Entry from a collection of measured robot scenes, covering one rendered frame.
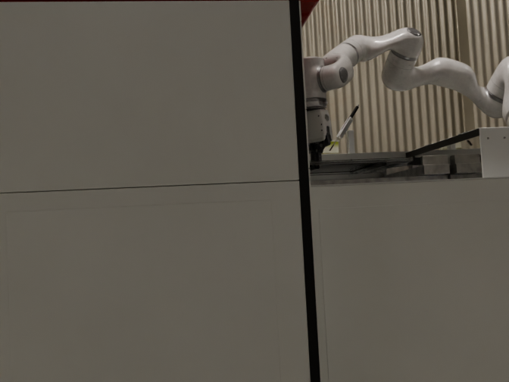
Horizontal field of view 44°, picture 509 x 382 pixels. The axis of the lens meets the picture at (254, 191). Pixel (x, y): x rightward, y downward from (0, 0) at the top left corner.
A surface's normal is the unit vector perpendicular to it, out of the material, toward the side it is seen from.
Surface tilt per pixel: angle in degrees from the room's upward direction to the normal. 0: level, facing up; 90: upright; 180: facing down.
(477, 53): 90
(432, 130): 90
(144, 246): 90
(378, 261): 90
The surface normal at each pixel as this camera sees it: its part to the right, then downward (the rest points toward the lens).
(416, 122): 0.07, -0.06
